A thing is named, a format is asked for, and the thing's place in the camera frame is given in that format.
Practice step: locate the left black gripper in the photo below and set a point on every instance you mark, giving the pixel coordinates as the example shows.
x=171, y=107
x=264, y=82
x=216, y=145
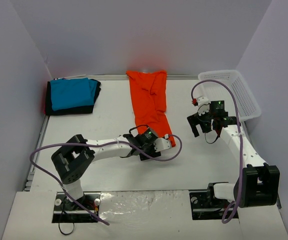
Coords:
x=147, y=155

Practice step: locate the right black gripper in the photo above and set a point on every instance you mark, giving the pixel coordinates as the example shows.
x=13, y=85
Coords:
x=197, y=120

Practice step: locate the orange t shirt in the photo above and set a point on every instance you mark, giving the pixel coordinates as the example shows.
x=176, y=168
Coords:
x=149, y=101

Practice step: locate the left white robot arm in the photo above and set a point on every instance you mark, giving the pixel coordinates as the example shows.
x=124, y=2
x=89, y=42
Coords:
x=72, y=161

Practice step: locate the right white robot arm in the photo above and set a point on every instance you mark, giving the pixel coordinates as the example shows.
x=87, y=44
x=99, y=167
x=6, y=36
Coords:
x=259, y=181

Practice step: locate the white plastic basket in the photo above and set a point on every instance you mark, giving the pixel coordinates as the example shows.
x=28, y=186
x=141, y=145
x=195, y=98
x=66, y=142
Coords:
x=247, y=105

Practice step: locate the black folded t shirt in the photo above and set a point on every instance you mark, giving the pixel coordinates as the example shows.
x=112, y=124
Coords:
x=71, y=111

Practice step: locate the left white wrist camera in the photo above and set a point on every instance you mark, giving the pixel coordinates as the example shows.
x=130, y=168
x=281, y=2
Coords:
x=161, y=144

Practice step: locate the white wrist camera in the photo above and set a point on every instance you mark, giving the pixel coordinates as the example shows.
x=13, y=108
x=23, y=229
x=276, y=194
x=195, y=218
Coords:
x=203, y=105
x=161, y=144

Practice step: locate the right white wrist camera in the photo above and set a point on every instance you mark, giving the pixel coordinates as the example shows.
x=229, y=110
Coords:
x=203, y=105

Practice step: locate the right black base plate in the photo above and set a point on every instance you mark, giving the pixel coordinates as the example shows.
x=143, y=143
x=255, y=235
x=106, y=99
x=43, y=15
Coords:
x=203, y=209

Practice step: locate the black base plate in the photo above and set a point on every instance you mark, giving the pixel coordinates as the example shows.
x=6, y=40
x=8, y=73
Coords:
x=65, y=211
x=203, y=209

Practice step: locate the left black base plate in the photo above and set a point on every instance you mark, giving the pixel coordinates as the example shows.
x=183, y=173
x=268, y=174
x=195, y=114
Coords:
x=65, y=211

